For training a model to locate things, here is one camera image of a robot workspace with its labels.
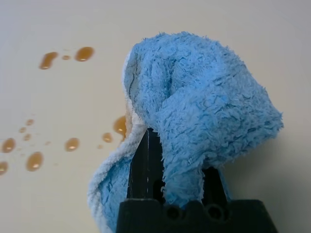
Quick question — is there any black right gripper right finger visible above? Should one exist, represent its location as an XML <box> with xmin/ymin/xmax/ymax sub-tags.
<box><xmin>200</xmin><ymin>166</ymin><xmax>231</xmax><ymax>203</ymax></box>

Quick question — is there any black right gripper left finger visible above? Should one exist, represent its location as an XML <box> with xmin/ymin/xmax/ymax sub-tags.
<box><xmin>127</xmin><ymin>129</ymin><xmax>167</xmax><ymax>201</ymax></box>

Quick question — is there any blue terry rag white edge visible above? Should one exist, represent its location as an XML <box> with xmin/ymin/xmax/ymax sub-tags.
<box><xmin>86</xmin><ymin>31</ymin><xmax>284</xmax><ymax>233</ymax></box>

